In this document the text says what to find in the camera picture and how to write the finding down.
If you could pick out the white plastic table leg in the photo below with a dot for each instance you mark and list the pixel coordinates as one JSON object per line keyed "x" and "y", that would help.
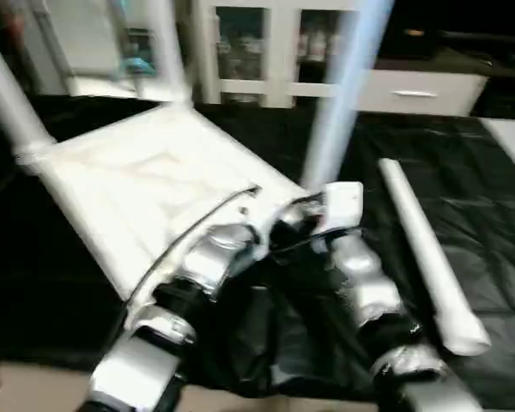
{"x": 171, "y": 56}
{"x": 429, "y": 257}
{"x": 347, "y": 94}
{"x": 13, "y": 94}

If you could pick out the white plastic table top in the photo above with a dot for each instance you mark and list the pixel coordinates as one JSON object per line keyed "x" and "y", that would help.
{"x": 154, "y": 180}

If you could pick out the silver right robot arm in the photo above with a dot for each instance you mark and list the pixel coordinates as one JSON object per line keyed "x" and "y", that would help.
{"x": 377, "y": 292}

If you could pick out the black mat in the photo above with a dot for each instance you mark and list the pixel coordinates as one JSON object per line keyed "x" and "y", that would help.
{"x": 455, "y": 171}

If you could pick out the white glass-door cabinet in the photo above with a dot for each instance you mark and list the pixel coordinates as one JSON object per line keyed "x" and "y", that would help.
{"x": 279, "y": 56}

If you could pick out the white drawer unit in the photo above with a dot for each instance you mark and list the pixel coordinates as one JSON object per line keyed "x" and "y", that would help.
{"x": 420, "y": 92}

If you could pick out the black box with orange label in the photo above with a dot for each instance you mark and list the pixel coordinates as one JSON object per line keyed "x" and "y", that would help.
{"x": 407, "y": 34}

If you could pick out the light blue plastic stand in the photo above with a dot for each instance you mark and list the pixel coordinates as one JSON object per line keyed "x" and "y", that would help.
{"x": 135, "y": 66}

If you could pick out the black TV stand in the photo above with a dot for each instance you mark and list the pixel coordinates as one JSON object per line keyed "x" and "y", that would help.
{"x": 498, "y": 56}

